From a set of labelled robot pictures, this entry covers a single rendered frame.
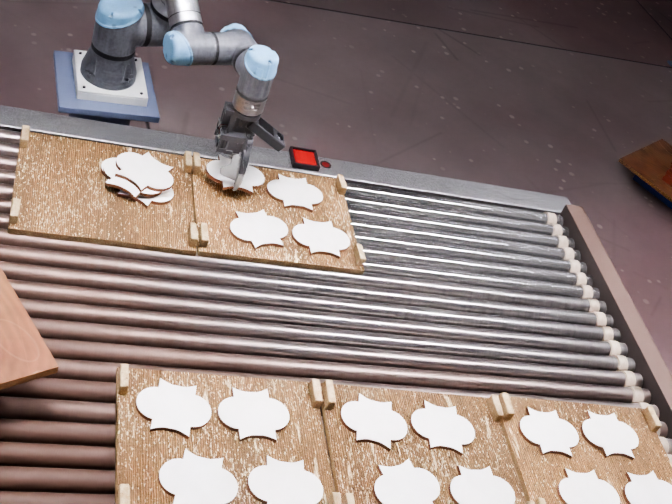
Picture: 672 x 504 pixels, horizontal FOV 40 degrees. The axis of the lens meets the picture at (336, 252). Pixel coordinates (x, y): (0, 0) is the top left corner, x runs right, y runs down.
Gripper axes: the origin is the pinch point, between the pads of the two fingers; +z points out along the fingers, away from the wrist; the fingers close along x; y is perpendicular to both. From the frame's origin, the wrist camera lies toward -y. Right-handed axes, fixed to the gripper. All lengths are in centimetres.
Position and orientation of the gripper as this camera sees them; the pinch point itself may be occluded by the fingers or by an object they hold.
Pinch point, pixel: (235, 174)
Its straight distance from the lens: 234.4
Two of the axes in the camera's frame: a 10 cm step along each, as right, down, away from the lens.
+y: -9.4, -1.1, -3.3
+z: -3.1, 7.1, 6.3
